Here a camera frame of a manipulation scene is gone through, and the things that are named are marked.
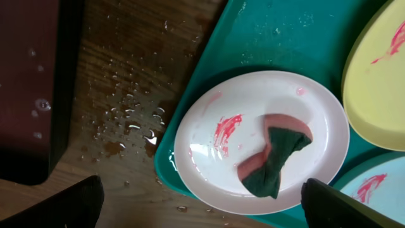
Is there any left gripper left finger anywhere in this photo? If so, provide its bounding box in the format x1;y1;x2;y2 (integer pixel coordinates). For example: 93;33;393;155
1;175;104;228

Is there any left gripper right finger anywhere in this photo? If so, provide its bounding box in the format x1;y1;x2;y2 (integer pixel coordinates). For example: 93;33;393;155
301;178;404;228

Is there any light blue plastic plate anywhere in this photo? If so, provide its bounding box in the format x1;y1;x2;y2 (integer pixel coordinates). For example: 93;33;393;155
333;152;404;224

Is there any white plastic plate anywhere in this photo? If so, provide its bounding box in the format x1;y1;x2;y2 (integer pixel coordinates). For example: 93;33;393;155
174;71;350;215

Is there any yellow-green plastic plate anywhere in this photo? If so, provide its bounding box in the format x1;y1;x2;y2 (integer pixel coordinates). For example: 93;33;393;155
342;0;404;151

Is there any dark red black-rimmed tray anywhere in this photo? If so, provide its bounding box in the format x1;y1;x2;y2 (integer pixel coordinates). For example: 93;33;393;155
1;0;84;186

